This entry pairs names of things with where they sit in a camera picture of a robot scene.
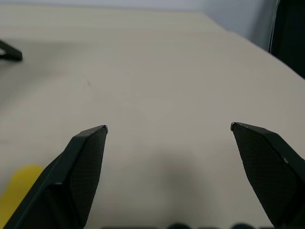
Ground dark panel with silver edge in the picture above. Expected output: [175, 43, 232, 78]
[268, 0, 305, 79]

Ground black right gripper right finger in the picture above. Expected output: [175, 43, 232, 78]
[230, 122, 305, 229]

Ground yellow object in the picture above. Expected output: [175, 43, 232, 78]
[0, 163, 45, 221]

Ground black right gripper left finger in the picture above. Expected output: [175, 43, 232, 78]
[4, 124, 109, 229]

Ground black whiteboard stand foot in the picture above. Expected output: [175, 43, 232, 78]
[0, 39, 23, 62]

